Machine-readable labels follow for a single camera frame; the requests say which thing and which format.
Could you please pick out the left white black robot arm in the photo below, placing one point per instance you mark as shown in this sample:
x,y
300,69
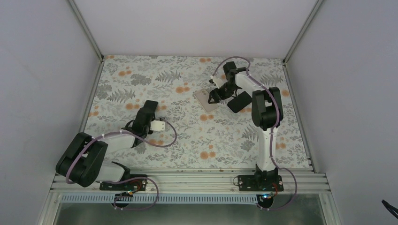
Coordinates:
x,y
83,160

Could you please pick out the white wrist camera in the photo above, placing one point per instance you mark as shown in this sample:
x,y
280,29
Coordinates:
x,y
158,125
218,82

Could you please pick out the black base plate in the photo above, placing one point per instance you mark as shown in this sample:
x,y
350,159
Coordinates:
x,y
138,184
247,183

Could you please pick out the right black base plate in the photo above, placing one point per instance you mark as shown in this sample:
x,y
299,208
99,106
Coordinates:
x,y
247,183

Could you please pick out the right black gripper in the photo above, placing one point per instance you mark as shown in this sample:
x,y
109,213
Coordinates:
x,y
218,97

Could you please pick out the black phone on table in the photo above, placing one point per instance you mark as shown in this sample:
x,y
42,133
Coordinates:
x,y
240,102

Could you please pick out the beige phone case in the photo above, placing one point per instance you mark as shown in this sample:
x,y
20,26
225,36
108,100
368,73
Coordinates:
x,y
202,96

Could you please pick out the aluminium rail frame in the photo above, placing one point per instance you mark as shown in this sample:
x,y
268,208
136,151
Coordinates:
x,y
191,186

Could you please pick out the black object at edge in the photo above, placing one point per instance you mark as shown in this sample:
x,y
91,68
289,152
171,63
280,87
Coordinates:
x,y
390,208

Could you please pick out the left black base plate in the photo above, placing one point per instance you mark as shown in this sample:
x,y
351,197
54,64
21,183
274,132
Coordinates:
x,y
138,184

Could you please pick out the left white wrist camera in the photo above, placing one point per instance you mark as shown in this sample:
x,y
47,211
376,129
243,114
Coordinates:
x,y
158,125

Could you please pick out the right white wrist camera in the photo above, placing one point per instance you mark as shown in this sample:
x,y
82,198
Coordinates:
x,y
218,82

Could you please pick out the floral patterned table mat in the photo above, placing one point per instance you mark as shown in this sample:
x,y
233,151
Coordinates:
x,y
195,138

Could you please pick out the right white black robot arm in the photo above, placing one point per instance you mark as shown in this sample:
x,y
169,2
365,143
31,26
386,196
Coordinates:
x,y
267,111

